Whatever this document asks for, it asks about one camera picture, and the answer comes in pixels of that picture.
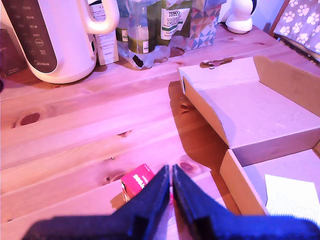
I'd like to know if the white paper sheet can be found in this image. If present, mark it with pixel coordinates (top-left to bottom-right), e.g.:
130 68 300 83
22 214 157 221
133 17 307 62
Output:
264 174 317 216

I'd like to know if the Tesco Ashbeck water bottle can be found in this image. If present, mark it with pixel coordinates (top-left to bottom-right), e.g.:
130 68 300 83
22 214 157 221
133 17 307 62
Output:
147 0 193 57

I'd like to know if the clear bottle green label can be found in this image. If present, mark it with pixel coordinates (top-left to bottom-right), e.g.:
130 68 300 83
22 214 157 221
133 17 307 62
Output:
116 0 131 43
127 0 158 70

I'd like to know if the dark maroon box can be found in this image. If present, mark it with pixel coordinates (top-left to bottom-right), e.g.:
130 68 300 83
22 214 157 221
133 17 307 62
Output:
0 28 28 77

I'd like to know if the open cardboard box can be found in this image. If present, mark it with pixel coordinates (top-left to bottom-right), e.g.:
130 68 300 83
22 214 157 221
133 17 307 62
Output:
177 56 320 217

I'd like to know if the small white printed carton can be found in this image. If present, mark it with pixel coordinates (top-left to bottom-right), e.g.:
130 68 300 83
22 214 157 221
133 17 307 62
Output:
88 0 120 66

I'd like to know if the white Midea kettle appliance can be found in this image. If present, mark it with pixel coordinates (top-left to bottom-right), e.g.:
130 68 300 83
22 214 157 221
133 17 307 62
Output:
1 0 121 85

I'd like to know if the red coffee filter carton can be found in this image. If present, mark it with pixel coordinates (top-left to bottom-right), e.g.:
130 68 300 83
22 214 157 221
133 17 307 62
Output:
119 163 176 204

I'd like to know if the small white round camera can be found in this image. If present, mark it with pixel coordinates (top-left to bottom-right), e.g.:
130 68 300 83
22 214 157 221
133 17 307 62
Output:
224 0 259 35

